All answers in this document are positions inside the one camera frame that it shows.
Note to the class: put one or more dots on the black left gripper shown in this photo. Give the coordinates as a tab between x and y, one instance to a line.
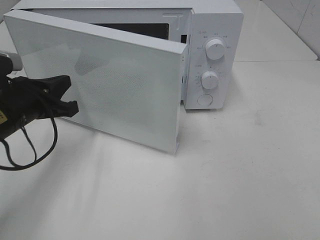
23	100

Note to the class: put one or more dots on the white microwave door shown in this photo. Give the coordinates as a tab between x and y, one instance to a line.
126	84

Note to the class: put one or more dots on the round white door button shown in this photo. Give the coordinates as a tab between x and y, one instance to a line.
205	100

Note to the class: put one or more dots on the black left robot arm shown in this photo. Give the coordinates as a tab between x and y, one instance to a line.
10	62

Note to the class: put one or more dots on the lower white timer knob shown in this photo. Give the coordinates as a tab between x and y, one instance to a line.
209	80

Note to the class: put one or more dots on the upper white power knob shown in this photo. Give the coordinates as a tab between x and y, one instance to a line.
215	48

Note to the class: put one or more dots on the white microwave oven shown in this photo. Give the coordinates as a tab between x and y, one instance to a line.
160	24

